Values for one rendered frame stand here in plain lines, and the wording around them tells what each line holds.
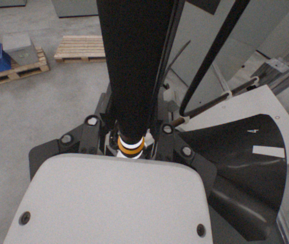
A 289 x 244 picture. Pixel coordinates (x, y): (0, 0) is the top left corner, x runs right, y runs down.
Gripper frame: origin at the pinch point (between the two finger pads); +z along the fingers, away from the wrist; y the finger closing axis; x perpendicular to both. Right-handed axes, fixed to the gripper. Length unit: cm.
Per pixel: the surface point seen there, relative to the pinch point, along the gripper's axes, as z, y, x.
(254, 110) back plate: 17.8, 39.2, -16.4
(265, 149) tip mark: -1.1, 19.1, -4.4
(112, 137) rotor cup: 8.4, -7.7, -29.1
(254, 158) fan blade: -2.4, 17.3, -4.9
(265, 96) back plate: 21.7, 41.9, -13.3
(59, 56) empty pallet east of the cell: 217, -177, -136
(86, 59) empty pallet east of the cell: 228, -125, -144
